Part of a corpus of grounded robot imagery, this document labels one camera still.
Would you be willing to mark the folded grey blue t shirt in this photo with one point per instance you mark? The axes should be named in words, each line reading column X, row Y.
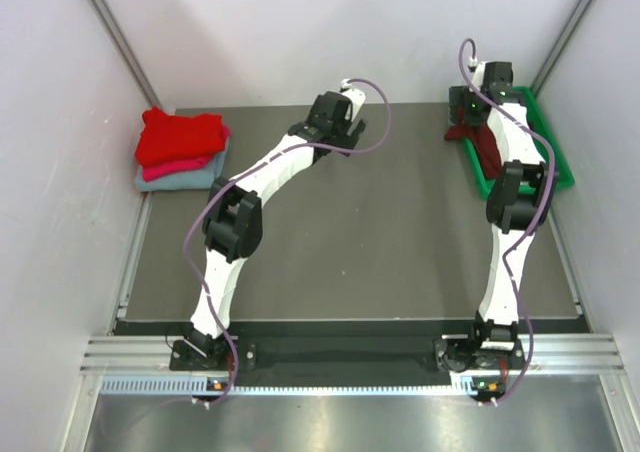
column 185, row 174

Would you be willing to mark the slotted grey cable duct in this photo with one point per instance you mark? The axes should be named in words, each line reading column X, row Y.
column 206, row 386

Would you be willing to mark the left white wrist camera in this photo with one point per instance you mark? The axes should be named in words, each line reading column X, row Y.
column 355, row 95

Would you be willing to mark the dark red t shirt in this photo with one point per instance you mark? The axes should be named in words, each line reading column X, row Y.
column 484, row 145

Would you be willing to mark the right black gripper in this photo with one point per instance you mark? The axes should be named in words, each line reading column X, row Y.
column 460, row 96

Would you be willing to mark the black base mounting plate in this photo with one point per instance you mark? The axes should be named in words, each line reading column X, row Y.
column 249, row 355

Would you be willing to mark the corner aluminium post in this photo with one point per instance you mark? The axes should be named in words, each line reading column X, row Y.
column 570, row 27
column 124, row 49

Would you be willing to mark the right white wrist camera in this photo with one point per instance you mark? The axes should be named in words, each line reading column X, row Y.
column 476, row 70

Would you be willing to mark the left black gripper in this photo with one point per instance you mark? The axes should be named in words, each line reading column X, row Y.
column 349, row 140

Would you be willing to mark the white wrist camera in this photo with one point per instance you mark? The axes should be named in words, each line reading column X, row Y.
column 355, row 95
column 476, row 70

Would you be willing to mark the folded bright red t shirt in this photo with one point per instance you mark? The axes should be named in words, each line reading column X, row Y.
column 167, row 138

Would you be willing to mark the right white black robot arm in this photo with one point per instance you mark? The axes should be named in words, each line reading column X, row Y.
column 492, row 116

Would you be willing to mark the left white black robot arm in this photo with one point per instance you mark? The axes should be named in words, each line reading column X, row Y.
column 232, row 222

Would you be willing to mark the right corner aluminium post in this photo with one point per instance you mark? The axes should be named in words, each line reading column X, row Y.
column 570, row 27

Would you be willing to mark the left corner aluminium post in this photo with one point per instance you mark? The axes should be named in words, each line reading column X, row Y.
column 124, row 49

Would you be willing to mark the aluminium frame rail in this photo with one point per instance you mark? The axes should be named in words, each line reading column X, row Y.
column 553, row 354

